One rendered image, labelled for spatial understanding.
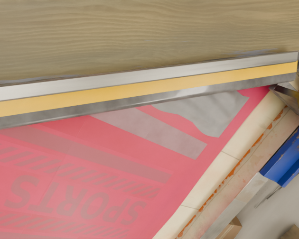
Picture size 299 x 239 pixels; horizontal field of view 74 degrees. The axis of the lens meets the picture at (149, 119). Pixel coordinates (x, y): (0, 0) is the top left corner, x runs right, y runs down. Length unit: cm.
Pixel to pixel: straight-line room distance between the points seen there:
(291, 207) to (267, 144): 186
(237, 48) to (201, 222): 29
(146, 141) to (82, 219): 15
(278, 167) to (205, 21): 24
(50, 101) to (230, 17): 17
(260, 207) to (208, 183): 195
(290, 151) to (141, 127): 22
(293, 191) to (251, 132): 188
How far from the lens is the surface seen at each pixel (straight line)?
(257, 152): 36
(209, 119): 27
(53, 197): 29
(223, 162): 35
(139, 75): 16
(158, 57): 17
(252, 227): 233
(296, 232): 213
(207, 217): 39
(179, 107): 24
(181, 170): 31
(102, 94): 18
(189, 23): 19
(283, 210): 222
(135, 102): 18
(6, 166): 26
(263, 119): 35
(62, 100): 18
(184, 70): 17
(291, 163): 37
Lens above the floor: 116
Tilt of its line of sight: 58 degrees down
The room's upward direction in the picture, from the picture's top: 145 degrees clockwise
